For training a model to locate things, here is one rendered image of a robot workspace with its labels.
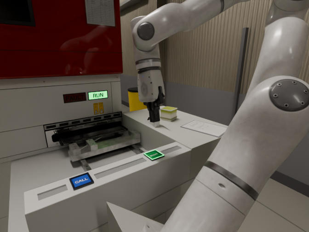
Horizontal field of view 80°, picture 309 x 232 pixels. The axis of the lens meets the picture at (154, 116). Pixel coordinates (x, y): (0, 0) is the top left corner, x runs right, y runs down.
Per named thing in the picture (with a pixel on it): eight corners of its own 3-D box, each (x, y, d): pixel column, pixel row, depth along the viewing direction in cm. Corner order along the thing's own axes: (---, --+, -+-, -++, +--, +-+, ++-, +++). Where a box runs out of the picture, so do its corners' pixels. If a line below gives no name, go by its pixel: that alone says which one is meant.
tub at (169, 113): (159, 119, 108) (159, 108, 106) (166, 116, 114) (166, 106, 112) (170, 122, 104) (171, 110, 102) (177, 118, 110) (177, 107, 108)
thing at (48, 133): (48, 147, 100) (44, 130, 98) (121, 129, 125) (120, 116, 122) (48, 147, 99) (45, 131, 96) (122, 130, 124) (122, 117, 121)
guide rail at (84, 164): (70, 148, 105) (69, 143, 104) (73, 147, 106) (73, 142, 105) (102, 200, 66) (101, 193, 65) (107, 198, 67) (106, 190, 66)
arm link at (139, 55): (161, 56, 57) (159, 61, 66) (156, 11, 55) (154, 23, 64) (134, 59, 56) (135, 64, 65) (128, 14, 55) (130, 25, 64)
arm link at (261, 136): (248, 199, 43) (295, 119, 47) (277, 205, 27) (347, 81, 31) (203, 168, 48) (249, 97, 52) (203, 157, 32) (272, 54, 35)
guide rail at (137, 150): (114, 136, 120) (114, 132, 119) (117, 136, 121) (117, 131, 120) (162, 174, 81) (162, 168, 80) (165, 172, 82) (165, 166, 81)
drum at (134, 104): (155, 125, 383) (155, 89, 361) (135, 129, 359) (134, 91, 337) (144, 119, 421) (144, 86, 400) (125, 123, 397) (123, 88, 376)
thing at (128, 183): (32, 232, 54) (22, 192, 50) (174, 169, 85) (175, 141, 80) (35, 259, 46) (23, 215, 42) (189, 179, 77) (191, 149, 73)
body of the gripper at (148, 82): (131, 70, 64) (135, 102, 65) (147, 65, 55) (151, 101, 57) (149, 70, 68) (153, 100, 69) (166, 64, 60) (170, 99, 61)
